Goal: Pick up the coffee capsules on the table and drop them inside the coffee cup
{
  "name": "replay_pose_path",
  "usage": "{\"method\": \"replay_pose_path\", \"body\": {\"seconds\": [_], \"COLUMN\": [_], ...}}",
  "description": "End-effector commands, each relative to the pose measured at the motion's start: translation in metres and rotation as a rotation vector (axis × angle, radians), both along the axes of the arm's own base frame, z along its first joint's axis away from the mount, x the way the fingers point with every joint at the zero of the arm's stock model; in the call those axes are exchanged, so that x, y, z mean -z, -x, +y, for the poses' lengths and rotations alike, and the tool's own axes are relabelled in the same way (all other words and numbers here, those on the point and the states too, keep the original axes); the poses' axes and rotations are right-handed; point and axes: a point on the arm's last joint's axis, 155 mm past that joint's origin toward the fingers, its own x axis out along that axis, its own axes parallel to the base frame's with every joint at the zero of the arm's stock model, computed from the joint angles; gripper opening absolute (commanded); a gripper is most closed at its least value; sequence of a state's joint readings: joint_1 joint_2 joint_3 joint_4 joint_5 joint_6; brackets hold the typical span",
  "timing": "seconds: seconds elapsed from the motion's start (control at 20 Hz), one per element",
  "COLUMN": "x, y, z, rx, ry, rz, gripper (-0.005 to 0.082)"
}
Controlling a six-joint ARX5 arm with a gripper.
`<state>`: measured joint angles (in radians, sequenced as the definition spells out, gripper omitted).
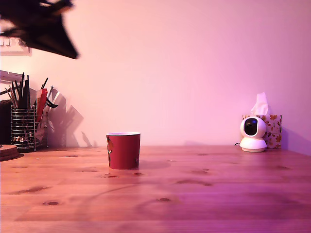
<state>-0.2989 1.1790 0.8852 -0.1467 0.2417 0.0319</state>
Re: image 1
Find red coffee cup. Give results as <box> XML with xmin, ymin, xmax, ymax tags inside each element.
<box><xmin>106</xmin><ymin>132</ymin><xmax>141</xmax><ymax>170</ymax></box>

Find black chopstick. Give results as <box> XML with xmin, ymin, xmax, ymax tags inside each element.
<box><xmin>19</xmin><ymin>72</ymin><xmax>26</xmax><ymax>102</ymax></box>

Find black spatula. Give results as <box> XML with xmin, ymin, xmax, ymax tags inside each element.
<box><xmin>23</xmin><ymin>72</ymin><xmax>32</xmax><ymax>110</ymax></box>

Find metal tongs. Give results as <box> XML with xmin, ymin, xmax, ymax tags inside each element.
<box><xmin>47</xmin><ymin>85</ymin><xmax>60</xmax><ymax>109</ymax></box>

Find red utensil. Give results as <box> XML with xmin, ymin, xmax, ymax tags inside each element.
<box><xmin>36</xmin><ymin>88</ymin><xmax>49</xmax><ymax>123</ymax></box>

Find brown chopstick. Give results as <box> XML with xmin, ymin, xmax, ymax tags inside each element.
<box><xmin>5</xmin><ymin>87</ymin><xmax>19</xmax><ymax>109</ymax></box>

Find dark box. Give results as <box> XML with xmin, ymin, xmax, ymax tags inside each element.
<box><xmin>0</xmin><ymin>100</ymin><xmax>12</xmax><ymax>146</ymax></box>

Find round cork trivet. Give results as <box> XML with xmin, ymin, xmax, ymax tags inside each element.
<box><xmin>0</xmin><ymin>144</ymin><xmax>19</xmax><ymax>162</ymax></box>

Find white tissue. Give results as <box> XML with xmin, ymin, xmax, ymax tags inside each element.
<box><xmin>250</xmin><ymin>92</ymin><xmax>269</xmax><ymax>116</ymax></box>

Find leaf print tissue box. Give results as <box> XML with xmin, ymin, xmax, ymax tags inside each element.
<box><xmin>242</xmin><ymin>115</ymin><xmax>282</xmax><ymax>149</ymax></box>

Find white wall switch plate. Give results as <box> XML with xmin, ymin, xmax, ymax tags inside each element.
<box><xmin>0</xmin><ymin>36</ymin><xmax>32</xmax><ymax>57</ymax></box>

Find white wall rail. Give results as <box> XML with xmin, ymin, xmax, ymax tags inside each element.
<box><xmin>0</xmin><ymin>70</ymin><xmax>24</xmax><ymax>83</ymax></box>

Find wire utensil rack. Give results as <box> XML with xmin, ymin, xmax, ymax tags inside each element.
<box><xmin>11</xmin><ymin>108</ymin><xmax>49</xmax><ymax>151</ymax></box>

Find small white round camera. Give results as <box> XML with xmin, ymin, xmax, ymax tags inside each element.
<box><xmin>240</xmin><ymin>116</ymin><xmax>267</xmax><ymax>153</ymax></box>

